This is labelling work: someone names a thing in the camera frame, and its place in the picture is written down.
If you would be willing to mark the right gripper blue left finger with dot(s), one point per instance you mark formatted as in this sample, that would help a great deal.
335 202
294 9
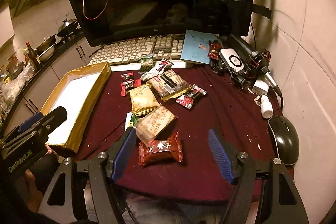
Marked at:
119 153

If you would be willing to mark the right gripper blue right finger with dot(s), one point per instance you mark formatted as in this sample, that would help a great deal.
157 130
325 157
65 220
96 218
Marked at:
222 154

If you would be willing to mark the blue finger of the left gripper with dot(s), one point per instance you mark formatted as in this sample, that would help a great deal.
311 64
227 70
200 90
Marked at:
30 122
50 122

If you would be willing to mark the dark red pastry snack pack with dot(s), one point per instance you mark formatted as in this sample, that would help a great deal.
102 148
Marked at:
161 150

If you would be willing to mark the tan cake pack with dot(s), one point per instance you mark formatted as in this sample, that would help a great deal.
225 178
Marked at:
150 126

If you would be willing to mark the yellow snack bag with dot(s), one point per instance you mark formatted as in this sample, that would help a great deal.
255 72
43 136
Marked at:
143 100

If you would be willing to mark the small red candy pack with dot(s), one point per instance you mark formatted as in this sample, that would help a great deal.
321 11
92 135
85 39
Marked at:
187 99

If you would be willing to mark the brown biscuit pack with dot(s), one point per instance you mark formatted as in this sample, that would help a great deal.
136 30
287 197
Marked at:
169 85

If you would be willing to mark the green pea snack pack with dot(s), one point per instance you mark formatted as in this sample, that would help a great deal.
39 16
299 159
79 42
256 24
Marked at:
147 63

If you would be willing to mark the white red snack sachet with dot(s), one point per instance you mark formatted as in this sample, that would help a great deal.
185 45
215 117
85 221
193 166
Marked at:
157 70

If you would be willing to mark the green white pea pack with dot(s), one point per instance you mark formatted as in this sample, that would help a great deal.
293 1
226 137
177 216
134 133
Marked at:
130 120

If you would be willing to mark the white kitchen cabinets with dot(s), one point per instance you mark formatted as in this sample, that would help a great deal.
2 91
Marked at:
70 55

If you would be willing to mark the gold-edged white tray box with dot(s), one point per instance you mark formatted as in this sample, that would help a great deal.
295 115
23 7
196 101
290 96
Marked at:
77 92

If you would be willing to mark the dark red table cloth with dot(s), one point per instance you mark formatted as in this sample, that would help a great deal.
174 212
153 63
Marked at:
197 179

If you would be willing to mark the white bottle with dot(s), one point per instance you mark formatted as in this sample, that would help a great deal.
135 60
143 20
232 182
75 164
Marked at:
266 107

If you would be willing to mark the black computer mouse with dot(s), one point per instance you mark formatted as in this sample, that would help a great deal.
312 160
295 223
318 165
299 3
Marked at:
285 140

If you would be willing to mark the dark sauce bottle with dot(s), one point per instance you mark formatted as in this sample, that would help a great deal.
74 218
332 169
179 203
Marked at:
33 56

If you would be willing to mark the steel bowl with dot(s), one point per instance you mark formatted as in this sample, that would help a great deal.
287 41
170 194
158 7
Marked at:
46 49

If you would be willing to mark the white power adapter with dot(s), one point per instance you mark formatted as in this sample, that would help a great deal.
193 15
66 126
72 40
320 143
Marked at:
261 86

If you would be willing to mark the white round-dial gadget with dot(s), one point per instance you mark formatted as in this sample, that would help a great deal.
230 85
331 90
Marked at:
232 61

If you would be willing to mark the black wok with lid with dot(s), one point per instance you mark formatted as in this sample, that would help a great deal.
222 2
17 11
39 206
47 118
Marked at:
68 27

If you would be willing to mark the red figurine toy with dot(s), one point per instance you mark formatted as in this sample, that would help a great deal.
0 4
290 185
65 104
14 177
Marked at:
214 49

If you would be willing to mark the light blue booklet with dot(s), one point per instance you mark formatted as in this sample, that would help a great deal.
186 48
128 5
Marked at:
196 47

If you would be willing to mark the beige mechanical keyboard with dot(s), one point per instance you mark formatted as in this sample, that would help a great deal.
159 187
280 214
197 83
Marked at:
130 51

